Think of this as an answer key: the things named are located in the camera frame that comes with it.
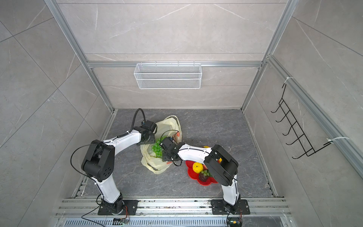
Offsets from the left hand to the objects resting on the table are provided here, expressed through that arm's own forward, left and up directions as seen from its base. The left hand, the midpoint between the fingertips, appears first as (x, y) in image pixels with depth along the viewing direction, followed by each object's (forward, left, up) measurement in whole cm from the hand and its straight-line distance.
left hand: (147, 137), depth 95 cm
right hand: (-13, -13, -4) cm, 19 cm away
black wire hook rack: (-21, -79, +27) cm, 86 cm away
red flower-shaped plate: (-27, -32, -3) cm, 42 cm away
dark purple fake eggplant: (-28, -35, -1) cm, 45 cm away
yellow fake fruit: (-23, -33, 0) cm, 40 cm away
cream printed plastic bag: (+3, -15, +7) cm, 17 cm away
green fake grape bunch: (-8, -7, -2) cm, 11 cm away
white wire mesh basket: (+36, -15, +24) cm, 46 cm away
